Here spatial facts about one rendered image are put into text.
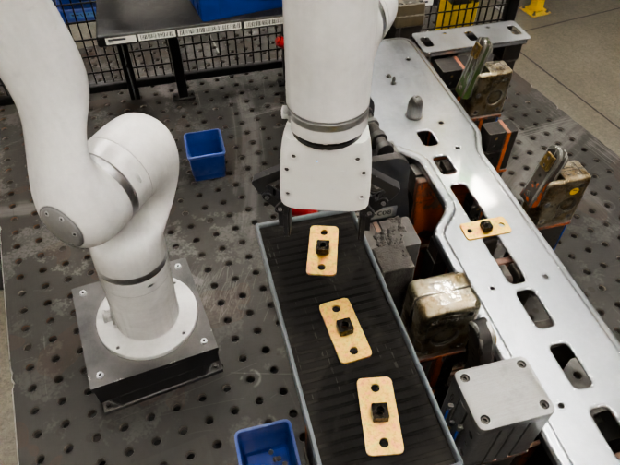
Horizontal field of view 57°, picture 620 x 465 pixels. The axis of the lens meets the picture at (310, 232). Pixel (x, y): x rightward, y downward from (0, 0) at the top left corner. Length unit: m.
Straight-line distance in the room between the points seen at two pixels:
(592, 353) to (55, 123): 0.80
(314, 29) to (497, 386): 0.46
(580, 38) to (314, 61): 3.48
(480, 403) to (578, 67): 3.06
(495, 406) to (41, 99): 0.65
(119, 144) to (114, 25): 0.76
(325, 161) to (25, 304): 0.94
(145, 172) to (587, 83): 2.95
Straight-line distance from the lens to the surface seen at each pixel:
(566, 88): 3.43
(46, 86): 0.77
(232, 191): 1.51
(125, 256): 0.93
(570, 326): 0.95
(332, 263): 0.73
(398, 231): 0.89
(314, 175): 0.61
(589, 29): 4.07
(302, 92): 0.54
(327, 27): 0.50
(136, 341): 1.12
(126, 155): 0.84
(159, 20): 1.57
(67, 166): 0.78
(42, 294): 1.40
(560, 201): 1.14
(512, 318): 0.93
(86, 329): 1.17
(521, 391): 0.73
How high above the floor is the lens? 1.73
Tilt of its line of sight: 48 degrees down
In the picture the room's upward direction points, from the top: straight up
